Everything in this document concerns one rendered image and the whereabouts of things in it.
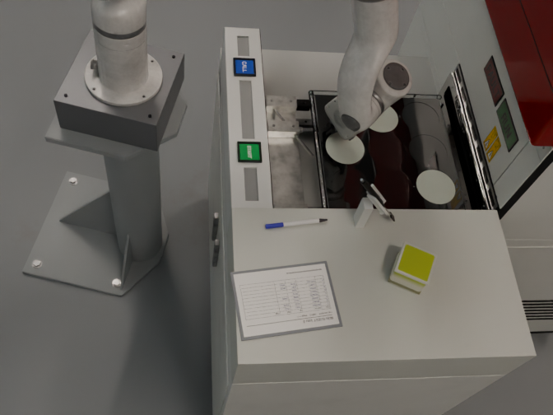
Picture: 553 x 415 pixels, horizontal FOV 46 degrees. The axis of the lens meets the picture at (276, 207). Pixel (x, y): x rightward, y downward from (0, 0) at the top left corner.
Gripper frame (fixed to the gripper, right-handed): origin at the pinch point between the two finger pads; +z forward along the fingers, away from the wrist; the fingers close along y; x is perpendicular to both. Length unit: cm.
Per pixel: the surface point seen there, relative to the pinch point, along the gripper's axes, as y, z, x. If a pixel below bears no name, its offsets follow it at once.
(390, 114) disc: 4.9, 0.5, 17.4
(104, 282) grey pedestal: -1, 97, -54
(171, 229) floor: -5, 100, -22
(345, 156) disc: 7.8, -0.6, -1.7
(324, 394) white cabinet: 53, 5, -38
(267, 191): 5.4, -6.1, -27.2
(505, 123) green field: 21.5, -26.7, 22.9
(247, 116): -12.9, 1.0, -18.0
